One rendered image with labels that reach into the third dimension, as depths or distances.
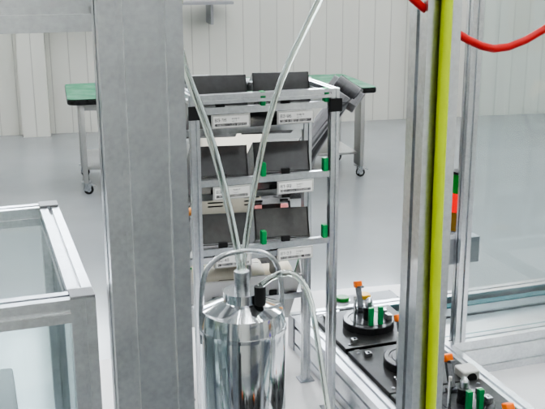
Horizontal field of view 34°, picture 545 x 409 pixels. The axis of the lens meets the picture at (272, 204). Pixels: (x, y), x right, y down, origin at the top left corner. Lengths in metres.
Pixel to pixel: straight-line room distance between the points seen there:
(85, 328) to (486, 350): 1.54
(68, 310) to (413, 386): 0.45
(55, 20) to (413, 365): 0.62
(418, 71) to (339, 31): 9.70
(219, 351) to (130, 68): 0.56
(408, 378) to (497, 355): 1.31
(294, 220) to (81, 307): 1.07
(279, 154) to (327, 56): 8.75
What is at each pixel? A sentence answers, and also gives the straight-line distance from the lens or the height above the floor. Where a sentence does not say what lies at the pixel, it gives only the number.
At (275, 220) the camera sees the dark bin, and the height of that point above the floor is 1.34.
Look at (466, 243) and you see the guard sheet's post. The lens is 2.33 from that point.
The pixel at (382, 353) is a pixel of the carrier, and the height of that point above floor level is 0.97.
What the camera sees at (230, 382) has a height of 1.31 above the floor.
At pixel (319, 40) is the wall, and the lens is 10.75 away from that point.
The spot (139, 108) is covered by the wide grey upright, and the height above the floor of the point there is 1.79.
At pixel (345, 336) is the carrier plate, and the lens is 2.40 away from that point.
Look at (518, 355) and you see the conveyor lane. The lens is 2.55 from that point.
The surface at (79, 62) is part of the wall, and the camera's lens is 10.43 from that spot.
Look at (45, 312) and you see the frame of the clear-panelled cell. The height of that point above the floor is 1.54.
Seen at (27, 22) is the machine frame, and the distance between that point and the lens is 0.99.
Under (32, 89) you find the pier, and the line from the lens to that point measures 10.32.
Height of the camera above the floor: 1.94
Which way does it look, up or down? 16 degrees down
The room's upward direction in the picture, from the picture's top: straight up
